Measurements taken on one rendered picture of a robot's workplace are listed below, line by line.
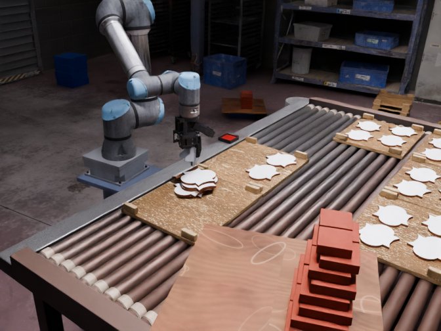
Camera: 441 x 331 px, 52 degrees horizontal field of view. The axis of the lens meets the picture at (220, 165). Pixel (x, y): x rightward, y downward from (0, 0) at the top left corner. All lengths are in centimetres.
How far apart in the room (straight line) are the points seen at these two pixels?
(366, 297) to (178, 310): 46
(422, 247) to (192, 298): 81
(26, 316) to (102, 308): 149
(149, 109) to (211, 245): 84
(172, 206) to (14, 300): 141
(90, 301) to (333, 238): 67
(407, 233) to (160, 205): 87
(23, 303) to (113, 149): 119
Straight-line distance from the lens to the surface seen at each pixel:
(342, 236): 94
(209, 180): 173
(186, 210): 164
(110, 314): 124
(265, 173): 190
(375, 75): 643
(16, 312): 276
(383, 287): 145
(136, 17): 191
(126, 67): 170
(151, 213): 163
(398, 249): 159
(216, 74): 636
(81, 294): 131
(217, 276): 119
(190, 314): 109
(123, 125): 192
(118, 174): 193
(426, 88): 644
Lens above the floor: 181
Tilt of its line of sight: 26 degrees down
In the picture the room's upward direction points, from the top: 2 degrees clockwise
